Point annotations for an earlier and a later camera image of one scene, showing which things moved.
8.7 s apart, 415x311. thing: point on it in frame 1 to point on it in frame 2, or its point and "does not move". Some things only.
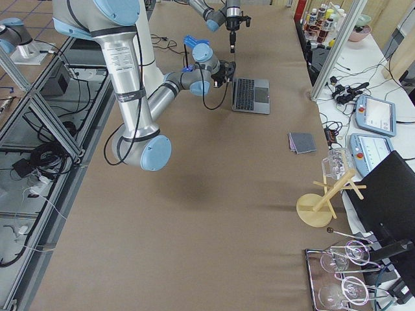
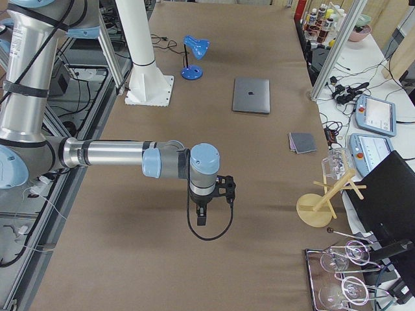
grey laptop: (251, 95) does not move
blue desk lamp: (190, 42) does not move
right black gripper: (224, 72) to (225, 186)
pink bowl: (358, 32) does not move
